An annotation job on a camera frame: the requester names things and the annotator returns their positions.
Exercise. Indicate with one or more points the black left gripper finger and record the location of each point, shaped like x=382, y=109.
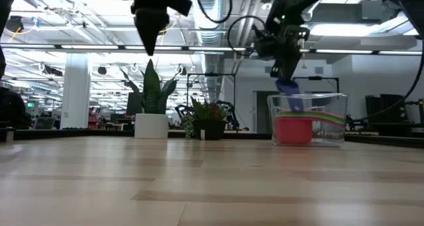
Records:
x=151, y=33

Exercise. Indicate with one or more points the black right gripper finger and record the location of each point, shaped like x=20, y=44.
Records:
x=276, y=68
x=292, y=67

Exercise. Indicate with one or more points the dark blue measuring cup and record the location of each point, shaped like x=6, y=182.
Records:
x=291, y=93

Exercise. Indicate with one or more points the teal measuring cup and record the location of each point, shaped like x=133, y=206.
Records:
x=304, y=113

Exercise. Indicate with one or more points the medium blue measuring cup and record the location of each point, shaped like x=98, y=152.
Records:
x=324, y=120

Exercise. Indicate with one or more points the red measuring cup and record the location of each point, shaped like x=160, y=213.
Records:
x=293, y=131

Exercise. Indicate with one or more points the clear plastic basket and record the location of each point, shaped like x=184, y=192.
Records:
x=331, y=136

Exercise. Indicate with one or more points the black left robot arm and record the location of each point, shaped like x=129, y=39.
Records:
x=6, y=20

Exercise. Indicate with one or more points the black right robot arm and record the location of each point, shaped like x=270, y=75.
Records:
x=298, y=4

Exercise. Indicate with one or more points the rig beam with light strips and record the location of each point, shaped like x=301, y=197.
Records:
x=89, y=47

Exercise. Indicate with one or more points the succulent plant in dark pot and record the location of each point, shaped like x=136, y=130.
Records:
x=212, y=130

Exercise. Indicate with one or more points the snake plant in white pot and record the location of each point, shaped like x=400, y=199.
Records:
x=150, y=125

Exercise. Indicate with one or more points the white pillar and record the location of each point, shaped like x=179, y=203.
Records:
x=75, y=93

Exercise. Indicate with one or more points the black background equipment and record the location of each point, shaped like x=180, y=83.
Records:
x=387, y=108

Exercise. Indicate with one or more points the black ceiling-mounted device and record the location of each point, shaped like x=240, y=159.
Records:
x=14, y=24

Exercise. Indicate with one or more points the person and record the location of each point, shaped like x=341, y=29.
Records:
x=11, y=110

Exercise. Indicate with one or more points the black background rig frame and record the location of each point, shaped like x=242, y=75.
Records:
x=212, y=74
x=321, y=78

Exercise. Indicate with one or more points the silver ventilation duct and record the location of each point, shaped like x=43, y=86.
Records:
x=208, y=37

